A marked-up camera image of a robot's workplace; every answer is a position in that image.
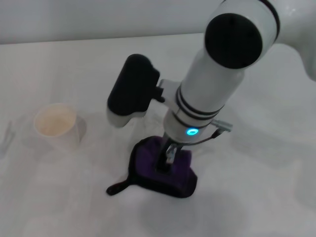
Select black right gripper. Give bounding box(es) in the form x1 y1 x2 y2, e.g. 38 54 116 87
155 134 185 174

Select purple rag with black trim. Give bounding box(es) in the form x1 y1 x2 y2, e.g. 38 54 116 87
106 135 199 199

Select white paper cup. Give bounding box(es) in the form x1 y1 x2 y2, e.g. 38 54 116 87
34 103 87 152

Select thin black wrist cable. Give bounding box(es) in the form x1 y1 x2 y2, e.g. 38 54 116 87
181 119 234 146

